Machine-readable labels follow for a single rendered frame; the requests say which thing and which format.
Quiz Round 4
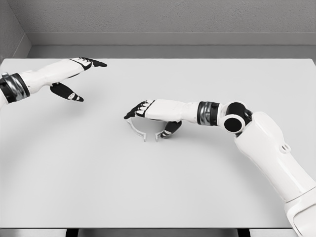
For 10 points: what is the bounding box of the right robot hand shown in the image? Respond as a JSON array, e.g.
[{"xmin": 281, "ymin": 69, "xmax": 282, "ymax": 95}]
[{"xmin": 123, "ymin": 99, "xmax": 189, "ymax": 138}]

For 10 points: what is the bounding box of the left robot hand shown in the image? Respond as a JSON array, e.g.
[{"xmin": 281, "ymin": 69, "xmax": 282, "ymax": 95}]
[{"xmin": 42, "ymin": 57, "xmax": 108, "ymax": 102}]

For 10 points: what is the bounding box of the white pipe clamp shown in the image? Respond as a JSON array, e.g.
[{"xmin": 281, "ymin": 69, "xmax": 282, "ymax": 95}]
[{"xmin": 123, "ymin": 117, "xmax": 166, "ymax": 144}]

